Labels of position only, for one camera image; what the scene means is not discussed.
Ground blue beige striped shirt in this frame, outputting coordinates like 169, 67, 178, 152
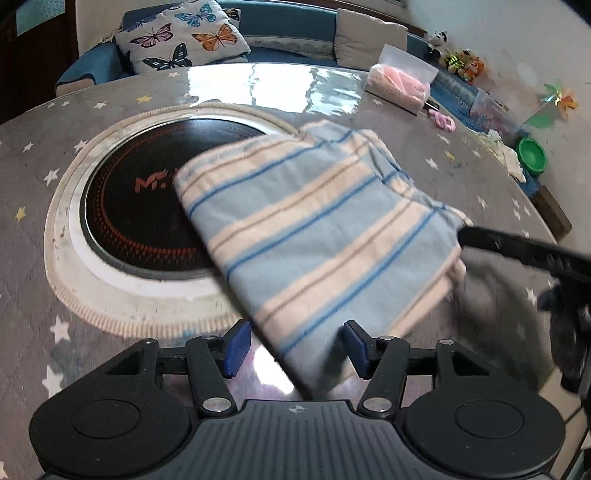
174, 121, 470, 393

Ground green plastic bowl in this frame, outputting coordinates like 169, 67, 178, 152
517, 138, 548, 177

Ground colourful paper pinwheel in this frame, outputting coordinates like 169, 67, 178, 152
523, 82, 579, 130

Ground grey star tablecloth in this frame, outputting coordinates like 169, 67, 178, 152
1, 64, 550, 479

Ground clear storage bin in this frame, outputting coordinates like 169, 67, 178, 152
470, 89, 522, 142

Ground black induction cooktop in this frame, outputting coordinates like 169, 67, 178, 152
79, 118, 261, 280

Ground pink scissors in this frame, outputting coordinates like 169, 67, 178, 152
428, 109, 456, 132

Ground orange yellow plush toys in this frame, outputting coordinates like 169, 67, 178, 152
439, 49, 485, 84

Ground clear box pink contents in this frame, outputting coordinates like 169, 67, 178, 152
365, 45, 439, 115

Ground black white plush toy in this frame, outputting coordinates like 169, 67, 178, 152
424, 31, 448, 61

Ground beige cushion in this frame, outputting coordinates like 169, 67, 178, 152
334, 9, 409, 71

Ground butterfly print pillow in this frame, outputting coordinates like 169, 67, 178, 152
115, 1, 250, 74

